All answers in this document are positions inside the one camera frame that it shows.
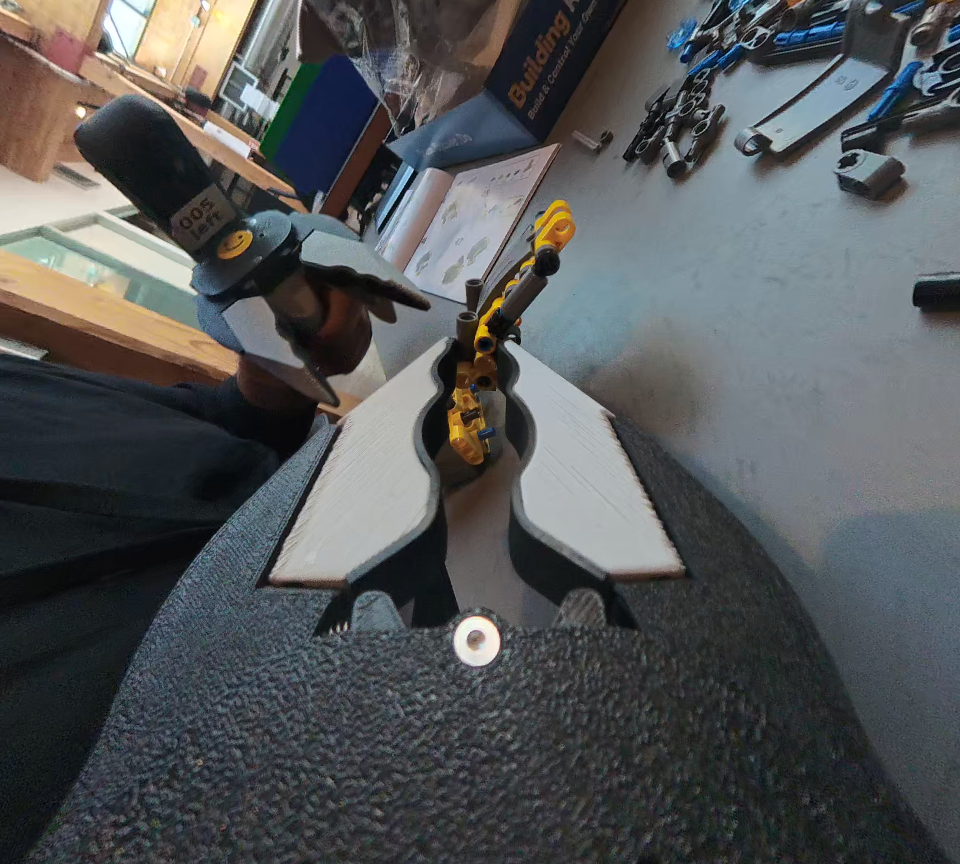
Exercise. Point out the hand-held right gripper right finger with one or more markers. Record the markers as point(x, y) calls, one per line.
point(585, 481)

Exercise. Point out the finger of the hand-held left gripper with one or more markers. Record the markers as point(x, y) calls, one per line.
point(262, 331)
point(360, 271)

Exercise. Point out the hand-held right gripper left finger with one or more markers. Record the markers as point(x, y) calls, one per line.
point(367, 474)

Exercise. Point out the yellow brick arm with piston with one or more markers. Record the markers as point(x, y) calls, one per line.
point(480, 384)

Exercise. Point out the person's left forearm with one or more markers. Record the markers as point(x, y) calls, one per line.
point(150, 429)

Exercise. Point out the grey desk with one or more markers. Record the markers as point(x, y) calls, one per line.
point(750, 354)

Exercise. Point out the person's left hand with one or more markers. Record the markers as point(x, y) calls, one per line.
point(337, 339)

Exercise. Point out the white instruction booklet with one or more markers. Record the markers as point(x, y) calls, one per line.
point(480, 219)

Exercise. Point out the blue green partition panel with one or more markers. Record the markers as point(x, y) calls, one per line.
point(322, 121)

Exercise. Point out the clear plastic bags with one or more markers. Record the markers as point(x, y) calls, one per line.
point(420, 16)

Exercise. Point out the grey axle rod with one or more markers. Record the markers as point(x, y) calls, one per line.
point(592, 140)

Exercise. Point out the blue cardboard kit box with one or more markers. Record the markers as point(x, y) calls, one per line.
point(585, 16)

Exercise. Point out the clear blue round brick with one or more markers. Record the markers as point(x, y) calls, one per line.
point(681, 35)

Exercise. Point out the small black cylinder brick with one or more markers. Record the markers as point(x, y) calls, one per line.
point(937, 290)

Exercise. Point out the small grey connector brick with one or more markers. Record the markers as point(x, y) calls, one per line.
point(870, 172)

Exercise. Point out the grey curved panel brick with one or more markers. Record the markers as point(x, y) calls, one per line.
point(825, 99)

